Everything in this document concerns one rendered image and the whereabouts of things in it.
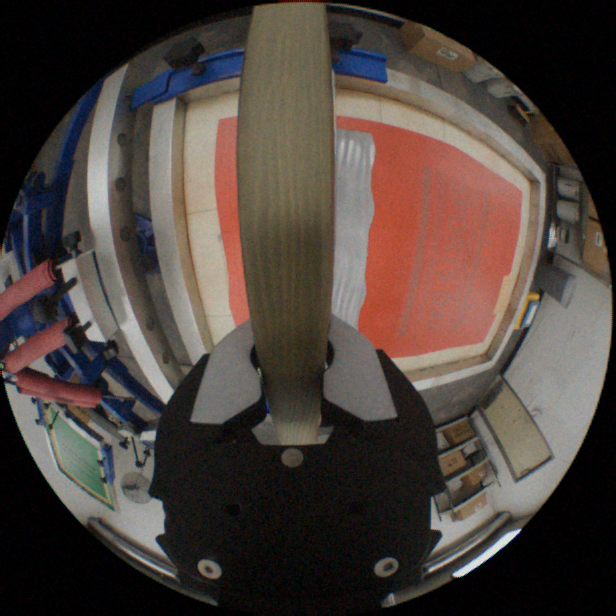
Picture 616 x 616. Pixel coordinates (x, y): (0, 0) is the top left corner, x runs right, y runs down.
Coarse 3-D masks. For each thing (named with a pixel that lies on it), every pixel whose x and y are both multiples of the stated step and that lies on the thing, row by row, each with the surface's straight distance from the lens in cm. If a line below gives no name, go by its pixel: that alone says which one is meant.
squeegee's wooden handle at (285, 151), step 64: (256, 64) 8; (320, 64) 8; (256, 128) 6; (320, 128) 6; (256, 192) 6; (320, 192) 6; (256, 256) 6; (320, 256) 6; (256, 320) 7; (320, 320) 7; (320, 384) 9
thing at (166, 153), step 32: (192, 96) 34; (384, 96) 35; (416, 96) 34; (448, 96) 39; (160, 128) 32; (480, 128) 42; (160, 160) 30; (512, 160) 54; (160, 192) 29; (544, 192) 65; (160, 224) 29; (160, 256) 30; (192, 288) 31; (192, 320) 31; (512, 320) 63; (192, 352) 36; (416, 384) 48
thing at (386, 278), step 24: (240, 264) 29; (384, 264) 31; (408, 264) 33; (240, 288) 30; (384, 288) 32; (240, 312) 32; (360, 312) 33; (384, 312) 34; (480, 312) 53; (384, 336) 37; (408, 336) 40; (432, 336) 44; (456, 336) 50; (480, 336) 59
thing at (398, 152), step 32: (224, 128) 31; (352, 128) 30; (384, 128) 32; (224, 160) 29; (384, 160) 30; (416, 160) 33; (448, 160) 37; (224, 192) 28; (384, 192) 29; (416, 192) 32; (512, 192) 54; (224, 224) 28; (384, 224) 29; (512, 224) 54; (384, 256) 30; (512, 256) 56
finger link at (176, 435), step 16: (192, 368) 10; (192, 384) 9; (176, 400) 9; (192, 400) 8; (176, 416) 8; (160, 432) 8; (176, 432) 8; (192, 432) 8; (208, 432) 7; (224, 432) 8; (160, 448) 8; (176, 448) 8; (192, 448) 7; (160, 464) 8; (176, 464) 7; (160, 480) 7; (160, 496) 7
